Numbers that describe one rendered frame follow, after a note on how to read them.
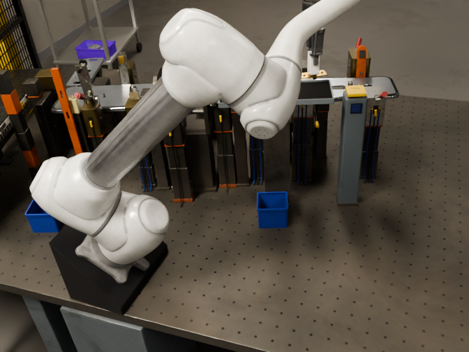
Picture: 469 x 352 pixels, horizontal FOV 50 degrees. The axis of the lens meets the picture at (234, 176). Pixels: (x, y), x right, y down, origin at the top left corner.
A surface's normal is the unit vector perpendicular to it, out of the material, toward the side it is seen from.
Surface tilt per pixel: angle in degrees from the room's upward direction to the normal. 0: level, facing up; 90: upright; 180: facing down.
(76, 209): 96
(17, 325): 0
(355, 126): 90
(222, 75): 91
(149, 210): 56
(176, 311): 0
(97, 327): 90
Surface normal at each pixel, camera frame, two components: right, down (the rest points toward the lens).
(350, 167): -0.04, 0.59
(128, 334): -0.33, 0.58
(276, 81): 0.68, -0.18
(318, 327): -0.07, -0.80
